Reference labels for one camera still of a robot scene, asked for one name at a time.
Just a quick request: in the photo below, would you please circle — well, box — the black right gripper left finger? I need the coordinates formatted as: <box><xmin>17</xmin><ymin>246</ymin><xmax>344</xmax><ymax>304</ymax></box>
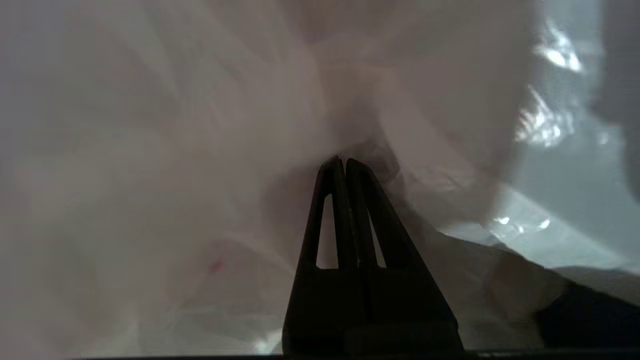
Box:
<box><xmin>281</xmin><ymin>156</ymin><xmax>365</xmax><ymax>353</ymax></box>

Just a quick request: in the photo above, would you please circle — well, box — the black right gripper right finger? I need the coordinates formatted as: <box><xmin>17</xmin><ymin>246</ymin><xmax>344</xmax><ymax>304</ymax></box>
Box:
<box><xmin>345</xmin><ymin>158</ymin><xmax>465</xmax><ymax>353</ymax></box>

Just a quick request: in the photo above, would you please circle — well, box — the new white red-print plastic bag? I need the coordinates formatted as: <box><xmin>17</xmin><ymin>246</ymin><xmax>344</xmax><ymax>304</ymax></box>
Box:
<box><xmin>0</xmin><ymin>0</ymin><xmax>640</xmax><ymax>356</ymax></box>

